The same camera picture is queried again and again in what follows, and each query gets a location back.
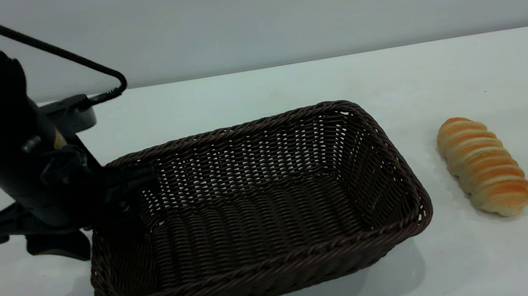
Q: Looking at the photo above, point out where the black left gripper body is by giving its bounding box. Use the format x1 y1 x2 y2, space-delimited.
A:
0 96 114 244

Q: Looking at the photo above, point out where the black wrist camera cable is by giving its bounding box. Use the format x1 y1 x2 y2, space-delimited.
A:
0 0 131 118

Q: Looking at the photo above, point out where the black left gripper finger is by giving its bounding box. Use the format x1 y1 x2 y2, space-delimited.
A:
25 228 94 268
103 161 163 228

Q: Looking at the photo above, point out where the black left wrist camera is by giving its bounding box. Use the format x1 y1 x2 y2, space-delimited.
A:
39 92 100 140

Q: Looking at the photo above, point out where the dark brown woven basket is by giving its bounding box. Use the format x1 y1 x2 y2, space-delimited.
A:
73 90 444 296

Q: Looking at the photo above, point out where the ridged golden bread roll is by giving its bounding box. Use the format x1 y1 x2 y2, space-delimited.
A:
434 109 528 225

